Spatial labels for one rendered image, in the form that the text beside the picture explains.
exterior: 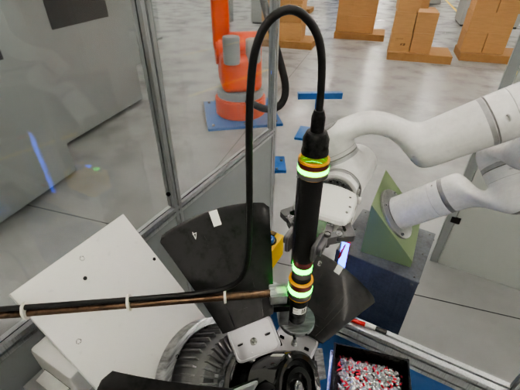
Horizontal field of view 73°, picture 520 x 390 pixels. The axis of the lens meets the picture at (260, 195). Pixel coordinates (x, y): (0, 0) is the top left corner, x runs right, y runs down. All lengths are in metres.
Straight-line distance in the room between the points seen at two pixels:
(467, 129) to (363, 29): 9.14
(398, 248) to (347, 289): 0.46
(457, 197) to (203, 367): 0.89
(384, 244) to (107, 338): 0.93
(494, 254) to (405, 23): 5.96
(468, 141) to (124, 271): 0.72
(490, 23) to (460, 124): 8.00
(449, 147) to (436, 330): 1.86
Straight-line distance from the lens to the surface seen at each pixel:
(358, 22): 9.78
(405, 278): 1.35
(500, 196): 1.21
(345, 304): 0.88
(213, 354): 0.79
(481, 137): 0.72
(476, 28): 8.65
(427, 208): 1.28
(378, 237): 1.32
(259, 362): 0.72
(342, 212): 0.62
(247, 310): 0.70
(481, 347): 2.52
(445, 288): 2.73
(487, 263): 2.84
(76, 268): 0.80
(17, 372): 1.30
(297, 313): 0.69
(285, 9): 0.41
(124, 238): 0.84
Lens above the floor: 1.86
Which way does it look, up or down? 35 degrees down
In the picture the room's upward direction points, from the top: straight up
